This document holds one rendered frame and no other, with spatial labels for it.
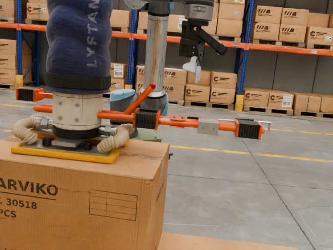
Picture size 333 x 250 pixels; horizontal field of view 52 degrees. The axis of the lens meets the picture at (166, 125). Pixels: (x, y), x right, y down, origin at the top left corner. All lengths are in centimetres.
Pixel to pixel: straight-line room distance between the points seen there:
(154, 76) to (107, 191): 99
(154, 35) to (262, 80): 816
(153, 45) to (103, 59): 73
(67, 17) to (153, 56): 84
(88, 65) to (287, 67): 909
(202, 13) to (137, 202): 62
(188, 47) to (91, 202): 58
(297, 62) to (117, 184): 925
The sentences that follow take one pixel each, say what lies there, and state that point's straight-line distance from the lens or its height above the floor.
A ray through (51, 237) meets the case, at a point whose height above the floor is 70.
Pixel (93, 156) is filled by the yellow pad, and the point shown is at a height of 96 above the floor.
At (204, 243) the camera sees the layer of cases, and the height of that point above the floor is 54.
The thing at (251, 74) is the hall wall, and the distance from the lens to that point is 980.
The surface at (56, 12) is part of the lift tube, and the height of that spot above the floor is 140.
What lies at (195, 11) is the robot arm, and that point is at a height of 144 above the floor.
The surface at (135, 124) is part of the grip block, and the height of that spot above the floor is 106.
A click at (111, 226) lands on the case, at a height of 77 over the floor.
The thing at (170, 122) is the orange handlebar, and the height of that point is 107.
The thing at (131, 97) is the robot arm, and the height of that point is 103.
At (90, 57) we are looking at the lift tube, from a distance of 113.
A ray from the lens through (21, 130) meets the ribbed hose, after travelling 122.
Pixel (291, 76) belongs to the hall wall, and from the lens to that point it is 1007.
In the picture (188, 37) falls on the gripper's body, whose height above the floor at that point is 136.
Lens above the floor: 132
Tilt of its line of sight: 13 degrees down
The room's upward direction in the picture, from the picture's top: 5 degrees clockwise
